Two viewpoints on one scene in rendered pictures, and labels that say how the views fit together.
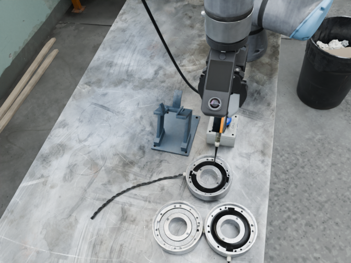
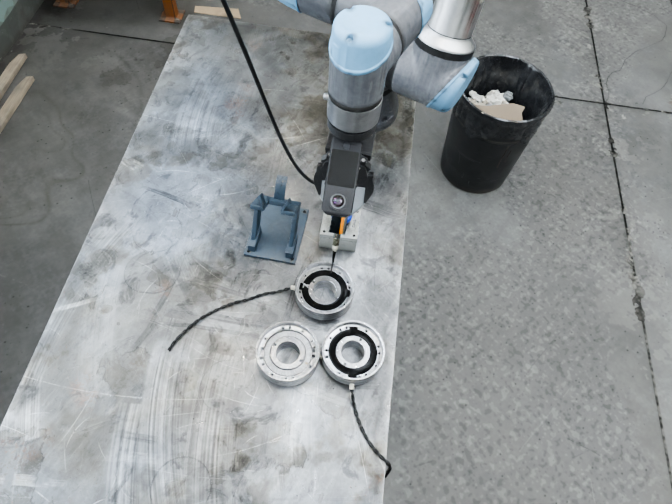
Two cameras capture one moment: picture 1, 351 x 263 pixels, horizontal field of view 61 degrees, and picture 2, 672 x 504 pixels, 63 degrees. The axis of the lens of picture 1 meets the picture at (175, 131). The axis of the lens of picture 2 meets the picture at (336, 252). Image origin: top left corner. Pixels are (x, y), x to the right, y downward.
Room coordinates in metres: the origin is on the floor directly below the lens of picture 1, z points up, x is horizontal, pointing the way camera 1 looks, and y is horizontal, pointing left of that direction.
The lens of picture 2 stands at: (-0.13, 0.08, 1.69)
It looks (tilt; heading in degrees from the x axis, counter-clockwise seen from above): 58 degrees down; 341
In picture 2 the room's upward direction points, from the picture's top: 6 degrees clockwise
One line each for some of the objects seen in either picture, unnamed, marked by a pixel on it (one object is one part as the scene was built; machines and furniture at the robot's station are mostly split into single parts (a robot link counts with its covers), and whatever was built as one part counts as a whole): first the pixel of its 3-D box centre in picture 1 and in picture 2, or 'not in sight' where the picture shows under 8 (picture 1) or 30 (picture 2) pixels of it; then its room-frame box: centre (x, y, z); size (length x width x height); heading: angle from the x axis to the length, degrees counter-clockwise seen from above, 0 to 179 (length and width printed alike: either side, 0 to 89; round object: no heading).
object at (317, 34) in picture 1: (330, 67); (488, 130); (1.14, -0.92, 0.21); 0.34 x 0.34 x 0.43
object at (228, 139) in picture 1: (223, 127); (340, 225); (0.43, -0.12, 0.82); 0.08 x 0.07 x 0.05; 158
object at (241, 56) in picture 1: (226, 56); (350, 142); (0.42, -0.12, 1.07); 0.09 x 0.08 x 0.12; 156
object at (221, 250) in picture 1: (230, 229); (352, 353); (0.18, -0.08, 0.82); 0.10 x 0.10 x 0.04
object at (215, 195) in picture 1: (209, 178); (324, 292); (0.30, -0.06, 0.82); 0.10 x 0.10 x 0.04
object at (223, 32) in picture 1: (225, 20); (351, 105); (0.41, -0.11, 1.15); 0.08 x 0.08 x 0.05
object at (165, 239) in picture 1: (178, 227); (287, 354); (0.20, 0.03, 0.82); 0.08 x 0.08 x 0.02
